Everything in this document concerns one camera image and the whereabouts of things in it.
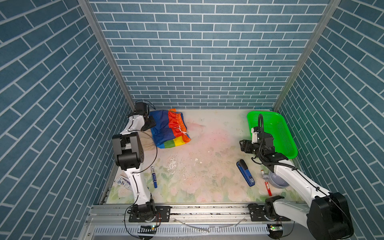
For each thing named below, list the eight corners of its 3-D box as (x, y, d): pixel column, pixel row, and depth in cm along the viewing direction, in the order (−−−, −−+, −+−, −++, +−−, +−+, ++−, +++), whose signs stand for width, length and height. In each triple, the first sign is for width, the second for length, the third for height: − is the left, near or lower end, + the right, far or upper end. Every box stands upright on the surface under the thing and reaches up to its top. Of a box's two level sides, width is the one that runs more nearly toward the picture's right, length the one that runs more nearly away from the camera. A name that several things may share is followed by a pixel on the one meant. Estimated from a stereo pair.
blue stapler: (249, 187, 84) (251, 185, 81) (235, 163, 93) (237, 160, 90) (254, 185, 85) (256, 182, 81) (241, 161, 94) (242, 158, 91)
